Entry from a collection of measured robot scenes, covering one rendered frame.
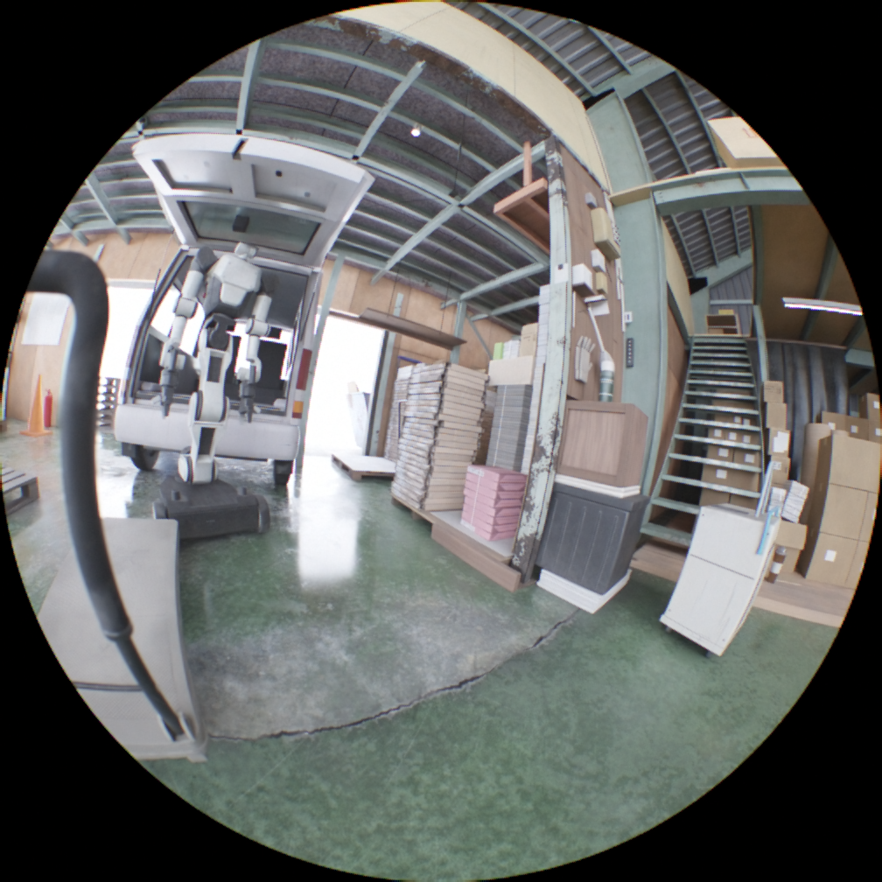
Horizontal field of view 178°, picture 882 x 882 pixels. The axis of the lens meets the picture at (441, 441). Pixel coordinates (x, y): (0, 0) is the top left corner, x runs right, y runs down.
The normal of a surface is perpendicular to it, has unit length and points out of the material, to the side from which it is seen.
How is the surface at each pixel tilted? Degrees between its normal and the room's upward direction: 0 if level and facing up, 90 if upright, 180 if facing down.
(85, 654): 0
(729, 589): 90
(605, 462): 90
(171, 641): 0
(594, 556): 90
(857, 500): 90
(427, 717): 0
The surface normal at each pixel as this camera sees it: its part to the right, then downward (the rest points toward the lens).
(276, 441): 0.63, 0.10
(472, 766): 0.15, -0.99
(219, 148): 0.49, 0.39
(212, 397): 0.86, -0.26
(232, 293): 0.87, 0.15
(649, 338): -0.82, -0.10
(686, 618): -0.95, -0.13
